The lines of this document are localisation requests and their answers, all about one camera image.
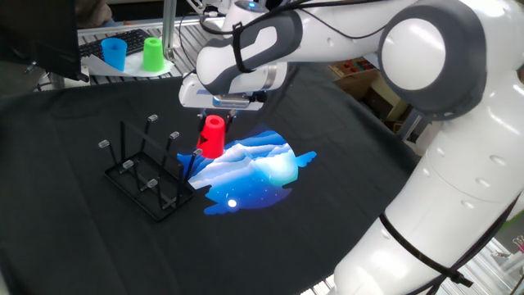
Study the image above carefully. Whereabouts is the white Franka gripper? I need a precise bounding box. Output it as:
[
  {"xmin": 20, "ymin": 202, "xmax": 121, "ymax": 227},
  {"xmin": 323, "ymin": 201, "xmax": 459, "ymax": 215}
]
[{"xmin": 178, "ymin": 72, "xmax": 267, "ymax": 134}]

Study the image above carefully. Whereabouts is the red plastic cup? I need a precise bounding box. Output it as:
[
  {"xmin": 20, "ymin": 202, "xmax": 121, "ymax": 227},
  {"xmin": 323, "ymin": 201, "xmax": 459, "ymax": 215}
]
[{"xmin": 196, "ymin": 115, "xmax": 227, "ymax": 160}]

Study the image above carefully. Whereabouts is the green plastic cup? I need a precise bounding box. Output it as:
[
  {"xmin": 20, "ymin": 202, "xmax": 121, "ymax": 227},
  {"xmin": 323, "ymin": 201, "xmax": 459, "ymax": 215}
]
[{"xmin": 142, "ymin": 37, "xmax": 165, "ymax": 73}]

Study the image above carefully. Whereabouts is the blue plastic cup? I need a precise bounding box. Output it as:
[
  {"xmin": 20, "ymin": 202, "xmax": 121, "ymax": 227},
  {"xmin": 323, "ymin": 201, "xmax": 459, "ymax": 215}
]
[{"xmin": 101, "ymin": 37, "xmax": 129, "ymax": 73}]

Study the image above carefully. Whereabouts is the white paper sheet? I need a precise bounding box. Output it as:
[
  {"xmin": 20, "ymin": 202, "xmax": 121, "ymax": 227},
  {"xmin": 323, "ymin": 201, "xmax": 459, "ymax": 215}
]
[{"xmin": 80, "ymin": 52, "xmax": 175, "ymax": 78}]

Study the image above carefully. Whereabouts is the black computer keyboard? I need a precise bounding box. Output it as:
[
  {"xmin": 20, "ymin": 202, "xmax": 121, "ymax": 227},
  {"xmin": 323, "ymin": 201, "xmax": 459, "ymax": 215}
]
[{"xmin": 78, "ymin": 28, "xmax": 151, "ymax": 58}]

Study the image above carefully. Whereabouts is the black cloth with blue print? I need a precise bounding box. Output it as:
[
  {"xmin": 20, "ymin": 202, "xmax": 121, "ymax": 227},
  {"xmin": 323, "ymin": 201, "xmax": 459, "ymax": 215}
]
[{"xmin": 0, "ymin": 65, "xmax": 422, "ymax": 295}]

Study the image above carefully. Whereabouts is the brown cardboard box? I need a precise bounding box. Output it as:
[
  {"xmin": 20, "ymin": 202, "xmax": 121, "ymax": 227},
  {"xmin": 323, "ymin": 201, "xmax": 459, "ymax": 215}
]
[{"xmin": 334, "ymin": 68, "xmax": 380, "ymax": 102}]

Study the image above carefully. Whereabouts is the tray with coloured blocks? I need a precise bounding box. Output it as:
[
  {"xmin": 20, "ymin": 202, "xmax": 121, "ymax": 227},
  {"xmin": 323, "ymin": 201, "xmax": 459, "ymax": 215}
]
[{"xmin": 329, "ymin": 59, "xmax": 377, "ymax": 79}]

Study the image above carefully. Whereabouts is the pale cardboard box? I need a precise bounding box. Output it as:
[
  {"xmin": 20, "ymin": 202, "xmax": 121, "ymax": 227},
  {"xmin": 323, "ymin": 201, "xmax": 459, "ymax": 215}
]
[{"xmin": 369, "ymin": 71, "xmax": 413, "ymax": 122}]

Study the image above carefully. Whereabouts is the black computer monitor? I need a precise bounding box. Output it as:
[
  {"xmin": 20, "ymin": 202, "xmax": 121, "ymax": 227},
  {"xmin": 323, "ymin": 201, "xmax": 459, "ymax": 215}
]
[{"xmin": 0, "ymin": 0, "xmax": 89, "ymax": 83}]

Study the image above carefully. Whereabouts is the silver camera box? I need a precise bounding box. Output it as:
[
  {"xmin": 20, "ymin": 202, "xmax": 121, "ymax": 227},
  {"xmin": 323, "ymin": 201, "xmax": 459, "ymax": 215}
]
[{"xmin": 211, "ymin": 93, "xmax": 251, "ymax": 109}]

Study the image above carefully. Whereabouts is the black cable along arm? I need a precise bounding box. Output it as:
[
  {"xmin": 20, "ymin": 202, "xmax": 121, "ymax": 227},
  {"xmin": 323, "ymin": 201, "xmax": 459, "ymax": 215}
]
[{"xmin": 199, "ymin": 0, "xmax": 524, "ymax": 295}]

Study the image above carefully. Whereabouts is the black wire cup rack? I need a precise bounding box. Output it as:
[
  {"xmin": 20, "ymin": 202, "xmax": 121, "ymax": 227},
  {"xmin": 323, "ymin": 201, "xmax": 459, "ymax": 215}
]
[{"xmin": 97, "ymin": 114, "xmax": 204, "ymax": 223}]

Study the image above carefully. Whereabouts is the aluminium frame bar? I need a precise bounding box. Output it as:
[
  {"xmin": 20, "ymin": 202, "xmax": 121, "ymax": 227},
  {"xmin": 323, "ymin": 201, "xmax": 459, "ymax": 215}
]
[
  {"xmin": 395, "ymin": 113, "xmax": 422, "ymax": 143},
  {"xmin": 162, "ymin": 0, "xmax": 178, "ymax": 61}
]

